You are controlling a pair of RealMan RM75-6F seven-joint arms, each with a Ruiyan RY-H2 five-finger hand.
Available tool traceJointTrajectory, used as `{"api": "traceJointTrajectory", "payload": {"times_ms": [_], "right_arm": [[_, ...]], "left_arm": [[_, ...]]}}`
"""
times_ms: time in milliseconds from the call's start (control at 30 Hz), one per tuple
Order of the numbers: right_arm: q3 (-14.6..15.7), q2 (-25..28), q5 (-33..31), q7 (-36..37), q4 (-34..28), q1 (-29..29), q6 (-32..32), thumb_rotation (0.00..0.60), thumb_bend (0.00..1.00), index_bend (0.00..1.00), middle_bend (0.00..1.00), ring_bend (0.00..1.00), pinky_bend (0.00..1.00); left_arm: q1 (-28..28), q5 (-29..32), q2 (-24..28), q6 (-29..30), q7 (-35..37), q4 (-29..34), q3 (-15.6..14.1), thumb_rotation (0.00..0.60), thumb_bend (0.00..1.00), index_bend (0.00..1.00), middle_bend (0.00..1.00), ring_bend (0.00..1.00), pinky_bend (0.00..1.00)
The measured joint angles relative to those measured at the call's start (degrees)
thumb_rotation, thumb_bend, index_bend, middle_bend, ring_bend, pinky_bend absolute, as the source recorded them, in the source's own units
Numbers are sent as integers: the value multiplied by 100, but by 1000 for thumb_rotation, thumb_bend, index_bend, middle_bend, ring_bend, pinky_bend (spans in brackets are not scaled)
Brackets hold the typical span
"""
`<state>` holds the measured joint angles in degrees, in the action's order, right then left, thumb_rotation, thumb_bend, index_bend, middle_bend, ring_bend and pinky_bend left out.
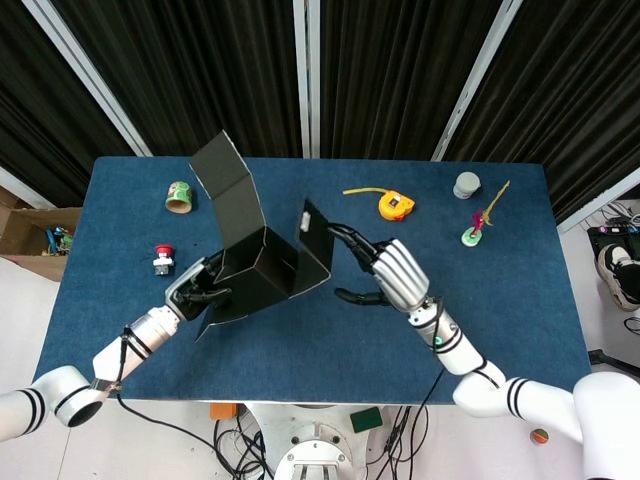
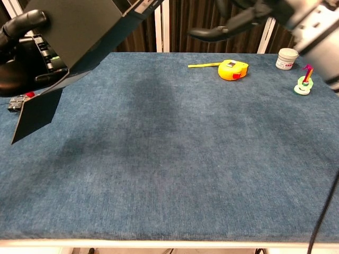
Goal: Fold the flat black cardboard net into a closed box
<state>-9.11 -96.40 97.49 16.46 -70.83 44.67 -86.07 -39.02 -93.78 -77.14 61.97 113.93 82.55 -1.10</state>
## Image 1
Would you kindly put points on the black stand leg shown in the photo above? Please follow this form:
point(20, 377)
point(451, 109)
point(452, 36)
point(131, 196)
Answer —
point(615, 362)

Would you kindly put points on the black pleated curtain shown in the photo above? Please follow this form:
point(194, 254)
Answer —
point(35, 115)
point(570, 90)
point(200, 75)
point(390, 75)

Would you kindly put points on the person leg black trousers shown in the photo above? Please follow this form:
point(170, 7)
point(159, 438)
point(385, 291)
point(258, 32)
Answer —
point(630, 275)

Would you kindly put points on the yellow tape measure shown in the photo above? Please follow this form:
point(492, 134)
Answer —
point(395, 206)

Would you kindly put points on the white black sneaker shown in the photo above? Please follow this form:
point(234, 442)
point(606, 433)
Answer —
point(610, 265)

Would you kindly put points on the blue felt table mat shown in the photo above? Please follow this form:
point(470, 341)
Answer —
point(125, 235)

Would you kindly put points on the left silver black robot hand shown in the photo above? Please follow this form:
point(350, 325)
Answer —
point(192, 292)

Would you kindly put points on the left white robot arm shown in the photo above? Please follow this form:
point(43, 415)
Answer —
point(115, 355)

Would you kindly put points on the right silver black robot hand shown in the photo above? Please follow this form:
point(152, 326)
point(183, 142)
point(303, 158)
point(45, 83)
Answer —
point(400, 275)

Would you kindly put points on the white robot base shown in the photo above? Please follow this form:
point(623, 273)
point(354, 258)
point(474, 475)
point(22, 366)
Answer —
point(315, 450)

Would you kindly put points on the green patterned tape roll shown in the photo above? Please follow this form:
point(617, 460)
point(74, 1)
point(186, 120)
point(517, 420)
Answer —
point(180, 197)

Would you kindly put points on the green block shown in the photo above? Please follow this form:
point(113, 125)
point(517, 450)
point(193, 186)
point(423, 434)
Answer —
point(366, 420)

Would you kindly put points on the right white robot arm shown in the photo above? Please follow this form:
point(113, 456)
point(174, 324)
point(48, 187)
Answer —
point(465, 355)

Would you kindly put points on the brown cardboard carton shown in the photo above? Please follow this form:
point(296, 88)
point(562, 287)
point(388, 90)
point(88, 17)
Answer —
point(20, 235)

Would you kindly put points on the grey cylindrical container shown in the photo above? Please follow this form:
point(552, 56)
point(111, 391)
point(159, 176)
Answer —
point(467, 185)

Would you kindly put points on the black foldable cardboard box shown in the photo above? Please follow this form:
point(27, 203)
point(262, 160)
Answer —
point(265, 270)

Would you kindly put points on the orange block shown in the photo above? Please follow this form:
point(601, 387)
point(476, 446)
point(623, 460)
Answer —
point(223, 411)

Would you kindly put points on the white partition frame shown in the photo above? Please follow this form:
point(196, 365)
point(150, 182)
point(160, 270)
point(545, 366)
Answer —
point(600, 205)
point(306, 75)
point(22, 187)
point(85, 75)
point(475, 80)

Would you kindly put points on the orange green ball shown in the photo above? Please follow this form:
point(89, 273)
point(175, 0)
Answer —
point(540, 436)

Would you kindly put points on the red emergency stop button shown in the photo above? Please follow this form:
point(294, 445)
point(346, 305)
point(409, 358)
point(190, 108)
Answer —
point(163, 257)

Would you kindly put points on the feather toy with green base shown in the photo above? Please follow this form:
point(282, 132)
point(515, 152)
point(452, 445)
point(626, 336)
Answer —
point(471, 237)

